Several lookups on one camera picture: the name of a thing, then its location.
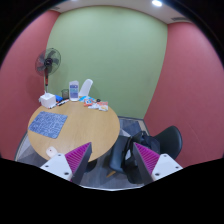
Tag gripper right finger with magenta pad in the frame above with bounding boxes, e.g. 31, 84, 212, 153
133, 143, 182, 185

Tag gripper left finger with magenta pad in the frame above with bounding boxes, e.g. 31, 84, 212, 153
41, 142, 92, 185

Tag blue patterned mouse pad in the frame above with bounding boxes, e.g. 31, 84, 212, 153
29, 111, 68, 139

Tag black backpack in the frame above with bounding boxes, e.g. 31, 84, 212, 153
108, 130, 162, 185

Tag black office chair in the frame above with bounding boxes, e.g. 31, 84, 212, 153
155, 126, 183, 159

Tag round wooden table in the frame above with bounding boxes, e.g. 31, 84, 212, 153
28, 101, 120, 161

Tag black marker pen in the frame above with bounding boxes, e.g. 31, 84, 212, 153
56, 99, 69, 106

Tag orange snack packets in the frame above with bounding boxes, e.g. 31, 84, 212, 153
84, 99, 108, 111

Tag blue packet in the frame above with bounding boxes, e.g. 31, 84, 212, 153
55, 95, 63, 102

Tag white tissue box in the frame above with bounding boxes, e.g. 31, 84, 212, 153
39, 93, 56, 108

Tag dark cup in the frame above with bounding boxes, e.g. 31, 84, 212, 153
61, 89, 69, 99

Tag white blue wipes pack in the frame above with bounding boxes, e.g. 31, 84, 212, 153
69, 81, 79, 101

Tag black standing fan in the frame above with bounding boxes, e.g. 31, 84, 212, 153
35, 48, 61, 91

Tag ceiling light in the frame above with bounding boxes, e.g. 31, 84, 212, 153
152, 0, 163, 7

